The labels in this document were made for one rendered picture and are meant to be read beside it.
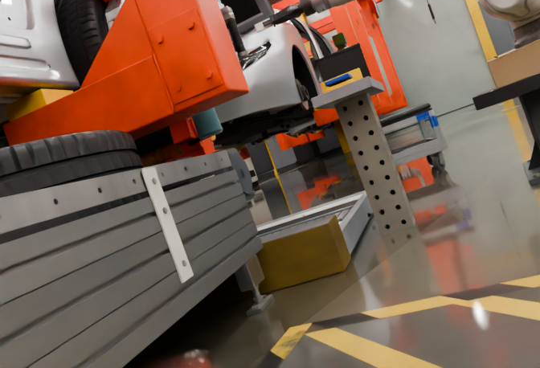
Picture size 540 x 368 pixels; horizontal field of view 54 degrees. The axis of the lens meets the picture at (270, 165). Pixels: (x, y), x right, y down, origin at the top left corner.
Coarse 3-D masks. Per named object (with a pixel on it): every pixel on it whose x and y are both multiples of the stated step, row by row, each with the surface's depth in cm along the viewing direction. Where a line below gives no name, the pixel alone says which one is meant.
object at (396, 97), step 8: (360, 0) 1116; (368, 8) 1113; (368, 16) 1115; (368, 24) 1117; (376, 32) 1114; (376, 40) 1115; (376, 48) 1117; (384, 48) 1113; (384, 56) 1114; (384, 64) 1116; (392, 72) 1113; (392, 80) 1115; (392, 88) 1116; (392, 96) 1119; (400, 96) 1113; (392, 104) 1120; (400, 104) 1115; (384, 112) 1126
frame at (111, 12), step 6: (114, 0) 177; (120, 0) 173; (108, 6) 174; (114, 6) 172; (120, 6) 170; (108, 12) 171; (114, 12) 171; (108, 18) 172; (114, 18) 171; (108, 24) 172
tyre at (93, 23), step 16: (64, 0) 180; (80, 0) 174; (96, 0) 175; (64, 16) 174; (80, 16) 171; (96, 16) 171; (64, 32) 172; (80, 32) 170; (96, 32) 168; (80, 48) 169; (96, 48) 167; (80, 64) 170; (80, 80) 171; (144, 144) 192; (160, 144) 195
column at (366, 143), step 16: (368, 96) 157; (352, 112) 156; (368, 112) 155; (352, 128) 157; (368, 128) 155; (352, 144) 157; (368, 144) 156; (384, 144) 155; (368, 160) 156; (384, 160) 155; (368, 176) 157; (384, 176) 156; (368, 192) 157; (384, 192) 156; (400, 192) 155; (384, 208) 157; (400, 208) 155; (384, 224) 157; (400, 224) 156
